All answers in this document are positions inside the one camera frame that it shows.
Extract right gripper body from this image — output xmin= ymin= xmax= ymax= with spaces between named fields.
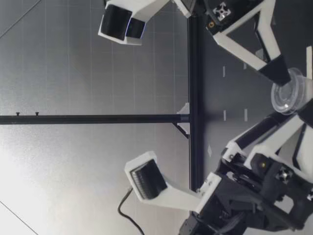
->
xmin=182 ymin=0 xmax=262 ymax=37

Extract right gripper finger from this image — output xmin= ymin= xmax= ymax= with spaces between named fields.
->
xmin=212 ymin=0 xmax=292 ymax=87

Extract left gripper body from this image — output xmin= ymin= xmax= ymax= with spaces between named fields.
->
xmin=195 ymin=146 xmax=313 ymax=235

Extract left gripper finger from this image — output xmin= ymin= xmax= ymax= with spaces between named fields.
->
xmin=225 ymin=113 xmax=294 ymax=163
xmin=244 ymin=99 xmax=313 ymax=177

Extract clear plastic cup with lid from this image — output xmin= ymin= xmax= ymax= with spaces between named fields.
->
xmin=270 ymin=68 xmax=309 ymax=116

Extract black frame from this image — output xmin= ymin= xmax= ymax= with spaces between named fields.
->
xmin=0 ymin=17 xmax=204 ymax=193

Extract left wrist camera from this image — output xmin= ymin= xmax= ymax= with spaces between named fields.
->
xmin=124 ymin=151 xmax=222 ymax=212

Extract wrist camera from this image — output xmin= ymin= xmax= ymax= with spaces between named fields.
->
xmin=124 ymin=151 xmax=222 ymax=212
xmin=97 ymin=0 xmax=192 ymax=47

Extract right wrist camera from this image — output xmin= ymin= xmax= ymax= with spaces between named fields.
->
xmin=97 ymin=0 xmax=192 ymax=47

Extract black cable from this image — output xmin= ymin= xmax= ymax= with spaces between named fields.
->
xmin=117 ymin=187 xmax=145 ymax=235

